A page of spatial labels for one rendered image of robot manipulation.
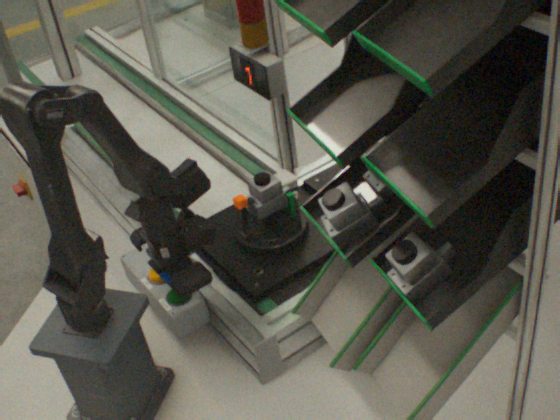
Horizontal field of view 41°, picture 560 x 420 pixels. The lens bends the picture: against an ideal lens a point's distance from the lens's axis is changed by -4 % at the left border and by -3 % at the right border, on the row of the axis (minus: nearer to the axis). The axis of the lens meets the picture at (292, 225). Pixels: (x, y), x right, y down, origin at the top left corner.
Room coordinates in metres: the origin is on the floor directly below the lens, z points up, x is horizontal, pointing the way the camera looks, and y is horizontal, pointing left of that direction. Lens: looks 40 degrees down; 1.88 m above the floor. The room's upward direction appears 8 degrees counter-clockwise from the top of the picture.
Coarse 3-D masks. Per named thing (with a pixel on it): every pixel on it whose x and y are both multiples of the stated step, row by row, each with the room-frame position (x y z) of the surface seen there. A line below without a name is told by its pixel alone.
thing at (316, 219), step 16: (336, 176) 0.86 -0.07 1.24; (352, 176) 0.87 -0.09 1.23; (320, 192) 0.85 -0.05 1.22; (368, 192) 0.83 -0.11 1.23; (304, 208) 0.84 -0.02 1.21; (320, 208) 0.85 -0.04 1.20; (400, 208) 0.75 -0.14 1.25; (320, 224) 0.82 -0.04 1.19; (384, 224) 0.75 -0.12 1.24; (400, 224) 0.75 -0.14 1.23; (368, 240) 0.74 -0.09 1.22; (384, 240) 0.74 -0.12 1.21; (352, 256) 0.73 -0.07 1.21
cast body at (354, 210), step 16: (336, 192) 0.78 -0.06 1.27; (352, 192) 0.78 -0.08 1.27; (336, 208) 0.76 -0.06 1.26; (352, 208) 0.76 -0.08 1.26; (368, 208) 0.77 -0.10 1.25; (384, 208) 0.79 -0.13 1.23; (336, 224) 0.76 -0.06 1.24; (352, 224) 0.76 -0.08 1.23; (368, 224) 0.77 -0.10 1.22; (336, 240) 0.76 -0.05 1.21; (352, 240) 0.76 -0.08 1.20
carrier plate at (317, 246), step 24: (216, 216) 1.15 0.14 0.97; (216, 240) 1.08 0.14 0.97; (312, 240) 1.04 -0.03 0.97; (216, 264) 1.03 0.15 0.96; (240, 264) 1.01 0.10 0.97; (264, 264) 1.00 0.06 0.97; (288, 264) 0.99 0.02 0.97; (312, 264) 0.99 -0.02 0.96; (240, 288) 0.96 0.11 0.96; (264, 288) 0.94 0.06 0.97
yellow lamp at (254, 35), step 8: (240, 24) 1.27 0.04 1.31; (248, 24) 1.26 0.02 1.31; (256, 24) 1.26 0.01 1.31; (264, 24) 1.27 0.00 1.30; (240, 32) 1.27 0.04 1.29; (248, 32) 1.26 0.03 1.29; (256, 32) 1.25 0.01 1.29; (264, 32) 1.26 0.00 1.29; (248, 40) 1.26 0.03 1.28; (256, 40) 1.25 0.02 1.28; (264, 40) 1.26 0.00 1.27
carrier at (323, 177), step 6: (330, 168) 1.25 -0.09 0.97; (336, 168) 1.25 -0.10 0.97; (318, 174) 1.24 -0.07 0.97; (324, 174) 1.24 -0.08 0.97; (330, 174) 1.23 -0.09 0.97; (336, 174) 1.23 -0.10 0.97; (306, 180) 1.23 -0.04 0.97; (312, 180) 1.22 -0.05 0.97; (318, 180) 1.22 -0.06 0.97; (324, 180) 1.22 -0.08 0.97; (330, 180) 1.22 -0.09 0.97; (306, 186) 1.22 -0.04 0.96; (312, 186) 1.20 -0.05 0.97; (318, 186) 1.20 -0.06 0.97; (312, 192) 1.20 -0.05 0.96
